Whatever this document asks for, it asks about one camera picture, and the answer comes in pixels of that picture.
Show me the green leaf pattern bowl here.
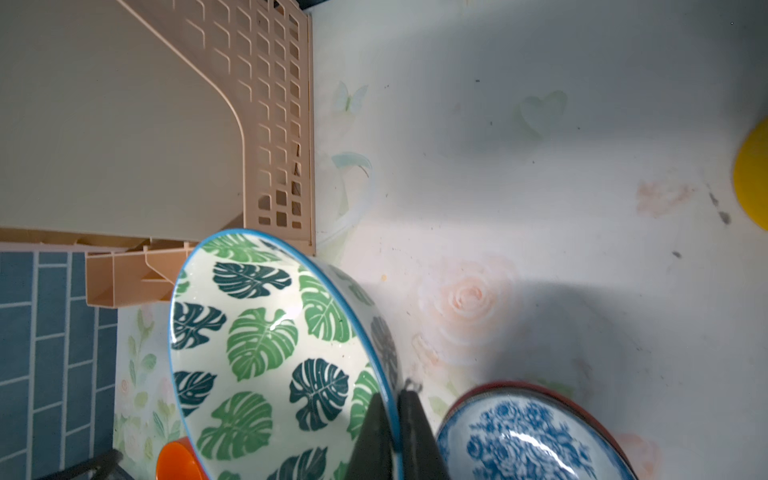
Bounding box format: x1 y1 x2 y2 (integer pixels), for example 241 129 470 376
169 229 403 479

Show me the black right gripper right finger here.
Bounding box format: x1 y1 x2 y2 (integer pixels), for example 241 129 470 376
398 390 449 480

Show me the peach plastic file organizer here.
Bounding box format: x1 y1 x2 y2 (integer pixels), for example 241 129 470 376
83 0 317 310

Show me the yellow metal pencil cup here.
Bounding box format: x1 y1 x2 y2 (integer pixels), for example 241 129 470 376
732 119 768 230

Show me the orange bowl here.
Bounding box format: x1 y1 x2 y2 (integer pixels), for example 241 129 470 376
155 437 208 480

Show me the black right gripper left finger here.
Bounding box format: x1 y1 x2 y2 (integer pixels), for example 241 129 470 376
344 393 393 480

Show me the blue floral bowl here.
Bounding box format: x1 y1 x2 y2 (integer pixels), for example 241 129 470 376
436 386 637 480

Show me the beige folder board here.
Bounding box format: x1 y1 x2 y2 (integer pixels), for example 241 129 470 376
1 1 243 240

